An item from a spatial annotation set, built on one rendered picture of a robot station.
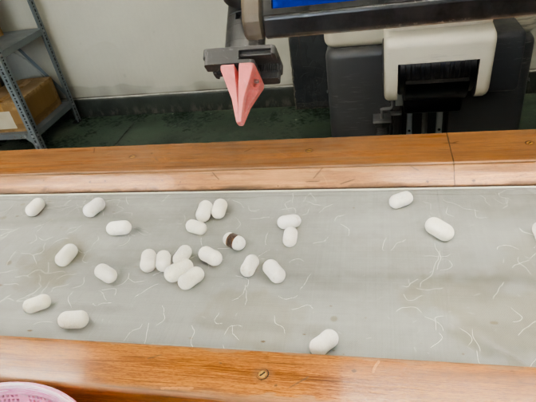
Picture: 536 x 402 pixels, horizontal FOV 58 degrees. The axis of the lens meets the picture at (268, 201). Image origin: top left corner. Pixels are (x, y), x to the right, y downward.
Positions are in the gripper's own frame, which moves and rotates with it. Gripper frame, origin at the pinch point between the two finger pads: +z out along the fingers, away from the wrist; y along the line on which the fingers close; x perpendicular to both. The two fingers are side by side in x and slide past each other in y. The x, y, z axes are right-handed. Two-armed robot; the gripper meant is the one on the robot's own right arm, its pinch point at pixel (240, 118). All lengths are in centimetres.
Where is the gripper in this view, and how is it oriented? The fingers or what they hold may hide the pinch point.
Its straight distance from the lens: 67.9
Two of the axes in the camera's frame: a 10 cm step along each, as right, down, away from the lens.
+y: 9.7, 0.0, -2.2
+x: 2.2, 2.2, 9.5
